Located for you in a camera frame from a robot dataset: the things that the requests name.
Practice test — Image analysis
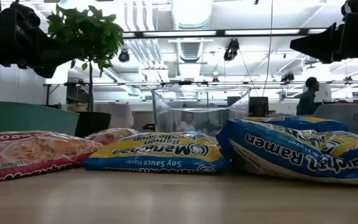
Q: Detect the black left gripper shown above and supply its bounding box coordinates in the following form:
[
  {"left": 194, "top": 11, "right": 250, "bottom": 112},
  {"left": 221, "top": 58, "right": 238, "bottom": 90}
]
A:
[{"left": 0, "top": 1, "right": 85, "bottom": 79}]

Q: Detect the potted green plant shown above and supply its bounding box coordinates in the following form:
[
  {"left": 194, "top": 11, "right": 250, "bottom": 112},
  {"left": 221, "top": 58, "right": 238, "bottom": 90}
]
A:
[{"left": 46, "top": 4, "right": 126, "bottom": 138}]

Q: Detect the white cabinet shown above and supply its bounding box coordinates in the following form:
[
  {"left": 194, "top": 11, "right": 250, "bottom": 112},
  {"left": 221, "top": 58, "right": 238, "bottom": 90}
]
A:
[{"left": 314, "top": 83, "right": 333, "bottom": 103}]

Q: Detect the teal plastic bin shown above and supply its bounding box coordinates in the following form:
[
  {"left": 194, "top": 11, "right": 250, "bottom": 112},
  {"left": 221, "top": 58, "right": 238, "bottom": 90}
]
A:
[{"left": 0, "top": 101, "right": 80, "bottom": 137}]

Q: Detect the white covered furniture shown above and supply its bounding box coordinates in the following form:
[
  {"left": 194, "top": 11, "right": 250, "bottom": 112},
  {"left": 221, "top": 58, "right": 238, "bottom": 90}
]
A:
[{"left": 109, "top": 102, "right": 135, "bottom": 130}]

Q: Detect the black beam with light strips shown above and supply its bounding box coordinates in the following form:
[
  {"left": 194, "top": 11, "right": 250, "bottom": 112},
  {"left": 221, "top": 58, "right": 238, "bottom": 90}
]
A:
[{"left": 121, "top": 27, "right": 329, "bottom": 40}]

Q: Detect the small black monitor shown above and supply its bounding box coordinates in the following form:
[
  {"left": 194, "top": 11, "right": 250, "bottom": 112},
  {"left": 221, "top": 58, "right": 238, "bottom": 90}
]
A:
[{"left": 227, "top": 96, "right": 242, "bottom": 107}]

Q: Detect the clear plastic bin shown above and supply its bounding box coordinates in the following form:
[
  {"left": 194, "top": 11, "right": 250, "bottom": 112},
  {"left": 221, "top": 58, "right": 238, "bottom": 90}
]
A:
[{"left": 150, "top": 86, "right": 251, "bottom": 138}]

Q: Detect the black ceiling camera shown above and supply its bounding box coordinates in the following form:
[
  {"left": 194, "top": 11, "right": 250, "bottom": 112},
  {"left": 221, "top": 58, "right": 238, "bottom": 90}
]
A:
[
  {"left": 223, "top": 38, "right": 241, "bottom": 62},
  {"left": 280, "top": 72, "right": 295, "bottom": 83},
  {"left": 118, "top": 49, "right": 131, "bottom": 63}
]

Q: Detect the thin hanging cable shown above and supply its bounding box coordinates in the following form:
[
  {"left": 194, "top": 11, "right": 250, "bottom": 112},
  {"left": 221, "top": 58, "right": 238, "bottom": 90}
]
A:
[{"left": 261, "top": 0, "right": 274, "bottom": 98}]

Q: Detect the black background frame rail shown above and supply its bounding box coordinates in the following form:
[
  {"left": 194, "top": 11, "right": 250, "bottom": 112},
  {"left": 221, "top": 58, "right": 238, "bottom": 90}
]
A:
[{"left": 42, "top": 80, "right": 358, "bottom": 87}]

